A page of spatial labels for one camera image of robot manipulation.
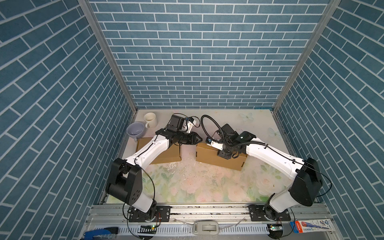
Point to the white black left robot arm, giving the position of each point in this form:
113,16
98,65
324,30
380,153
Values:
125,178

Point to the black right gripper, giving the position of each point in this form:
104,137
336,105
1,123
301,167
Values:
223,154

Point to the cream ceramic mug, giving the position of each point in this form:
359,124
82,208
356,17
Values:
151,120

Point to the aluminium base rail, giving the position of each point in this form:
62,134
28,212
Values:
237,221

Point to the white red blue tube box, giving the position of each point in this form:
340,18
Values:
309,226

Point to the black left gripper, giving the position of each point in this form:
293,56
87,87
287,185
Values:
192,138

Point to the grey plastic clamp handle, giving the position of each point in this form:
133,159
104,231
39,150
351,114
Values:
206,228

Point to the blue black tool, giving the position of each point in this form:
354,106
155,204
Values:
101,234

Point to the brown cardboard box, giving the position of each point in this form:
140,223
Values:
209,155
173,154

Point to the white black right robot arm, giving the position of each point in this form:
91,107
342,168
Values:
305,174

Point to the aluminium corner post left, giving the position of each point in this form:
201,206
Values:
95,26

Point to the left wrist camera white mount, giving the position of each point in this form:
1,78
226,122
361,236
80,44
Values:
191,122

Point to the aluminium corner post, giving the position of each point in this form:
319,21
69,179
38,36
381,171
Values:
318,30
95,26

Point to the aluminium corner post right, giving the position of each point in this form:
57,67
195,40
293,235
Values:
318,30

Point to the lavender ceramic bowl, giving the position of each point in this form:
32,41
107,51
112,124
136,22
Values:
136,130

